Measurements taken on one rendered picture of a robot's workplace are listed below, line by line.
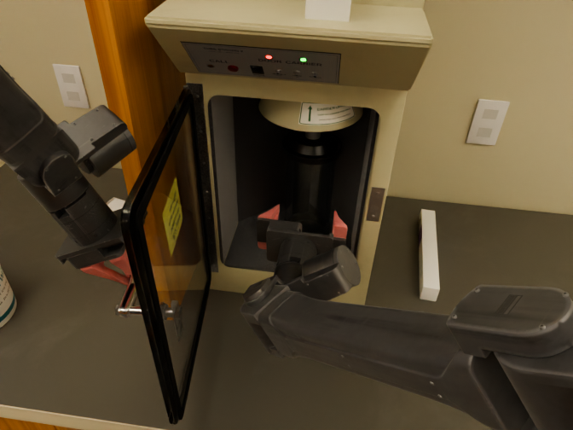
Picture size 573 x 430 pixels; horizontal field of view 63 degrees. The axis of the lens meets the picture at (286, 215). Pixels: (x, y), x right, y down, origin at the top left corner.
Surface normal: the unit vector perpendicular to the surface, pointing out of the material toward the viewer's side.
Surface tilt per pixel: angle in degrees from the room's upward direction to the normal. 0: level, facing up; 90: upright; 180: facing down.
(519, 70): 90
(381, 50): 135
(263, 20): 0
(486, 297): 42
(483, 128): 90
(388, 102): 90
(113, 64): 90
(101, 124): 26
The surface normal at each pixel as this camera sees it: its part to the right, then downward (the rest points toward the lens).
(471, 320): -0.53, -0.83
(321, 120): 0.15, 0.26
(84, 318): 0.03, -0.78
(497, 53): -0.14, 0.61
